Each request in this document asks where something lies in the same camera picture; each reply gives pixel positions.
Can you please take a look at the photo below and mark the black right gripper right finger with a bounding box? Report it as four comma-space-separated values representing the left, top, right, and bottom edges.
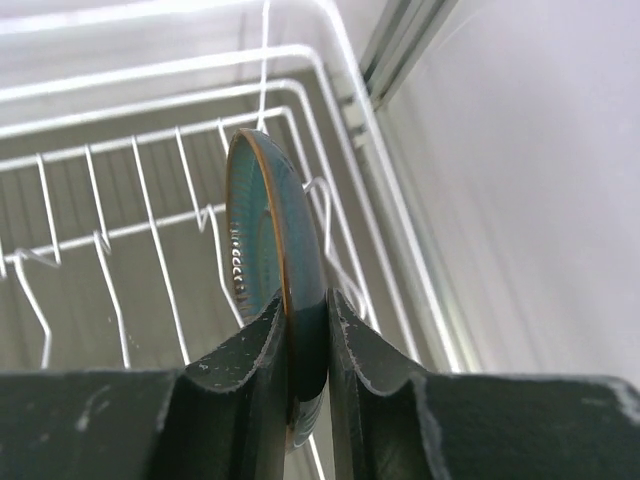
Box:
327, 289, 639, 479

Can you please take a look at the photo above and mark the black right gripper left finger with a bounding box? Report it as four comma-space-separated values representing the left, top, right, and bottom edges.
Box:
1, 295, 287, 479

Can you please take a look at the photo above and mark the dark teal ceramic plate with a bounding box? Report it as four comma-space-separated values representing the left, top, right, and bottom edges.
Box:
226, 128, 329, 450

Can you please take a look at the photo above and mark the white wire dish rack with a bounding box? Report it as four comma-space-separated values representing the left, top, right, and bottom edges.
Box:
1, 1, 441, 377

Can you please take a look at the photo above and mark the aluminium frame rail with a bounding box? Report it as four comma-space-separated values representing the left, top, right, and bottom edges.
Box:
360, 0, 458, 109

